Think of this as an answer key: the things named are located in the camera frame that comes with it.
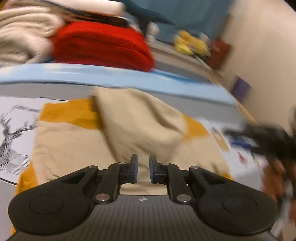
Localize beige and mustard garment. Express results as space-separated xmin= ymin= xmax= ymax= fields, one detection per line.
xmin=10 ymin=86 xmax=234 ymax=235

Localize purple box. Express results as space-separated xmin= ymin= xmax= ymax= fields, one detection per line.
xmin=231 ymin=77 xmax=251 ymax=102

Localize light blue quilt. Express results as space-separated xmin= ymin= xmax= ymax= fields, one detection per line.
xmin=1 ymin=63 xmax=236 ymax=106

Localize dark red bag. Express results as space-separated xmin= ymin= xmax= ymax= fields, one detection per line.
xmin=206 ymin=38 xmax=232 ymax=70

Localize yellow plush toy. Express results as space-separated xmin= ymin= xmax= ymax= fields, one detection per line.
xmin=173 ymin=30 xmax=210 ymax=57

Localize teal blue curtain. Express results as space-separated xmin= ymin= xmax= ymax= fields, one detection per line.
xmin=121 ymin=0 xmax=234 ymax=43

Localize red knitted sweater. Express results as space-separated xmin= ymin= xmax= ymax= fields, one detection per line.
xmin=52 ymin=22 xmax=154 ymax=72

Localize cream folded blanket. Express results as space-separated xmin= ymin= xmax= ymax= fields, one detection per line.
xmin=1 ymin=6 xmax=65 ymax=67

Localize wooden bed frame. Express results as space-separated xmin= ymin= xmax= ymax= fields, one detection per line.
xmin=150 ymin=44 xmax=258 ymax=126

